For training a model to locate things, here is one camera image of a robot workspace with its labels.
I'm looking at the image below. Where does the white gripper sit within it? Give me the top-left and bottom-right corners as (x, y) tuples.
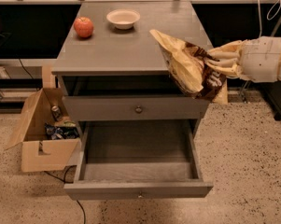
(204, 36), (281, 83)

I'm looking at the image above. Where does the brown chip bag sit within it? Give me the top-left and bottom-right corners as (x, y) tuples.
(149, 29), (228, 105)

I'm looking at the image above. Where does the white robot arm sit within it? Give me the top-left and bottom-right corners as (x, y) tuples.
(205, 36), (281, 83)

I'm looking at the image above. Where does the grey wooden drawer cabinet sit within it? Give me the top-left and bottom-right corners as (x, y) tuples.
(52, 1), (212, 129)

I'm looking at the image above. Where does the open grey middle drawer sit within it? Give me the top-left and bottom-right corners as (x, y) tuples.
(64, 120), (213, 200)

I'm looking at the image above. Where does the closed grey upper drawer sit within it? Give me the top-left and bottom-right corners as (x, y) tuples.
(63, 96), (209, 121)

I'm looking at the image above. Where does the blue snack bag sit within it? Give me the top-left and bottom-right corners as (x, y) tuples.
(45, 123), (79, 140)

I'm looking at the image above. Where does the white paper bowl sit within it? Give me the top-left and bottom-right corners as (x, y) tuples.
(106, 9), (140, 30)

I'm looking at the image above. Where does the red apple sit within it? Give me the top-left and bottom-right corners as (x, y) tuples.
(74, 17), (94, 38)

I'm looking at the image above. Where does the metal soda can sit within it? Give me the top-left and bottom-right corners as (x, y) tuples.
(51, 105), (63, 121)

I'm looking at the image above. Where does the open cardboard box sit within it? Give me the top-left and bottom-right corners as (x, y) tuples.
(5, 88), (80, 172)

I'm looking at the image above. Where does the black floor cable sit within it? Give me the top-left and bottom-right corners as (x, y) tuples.
(44, 165), (87, 224)

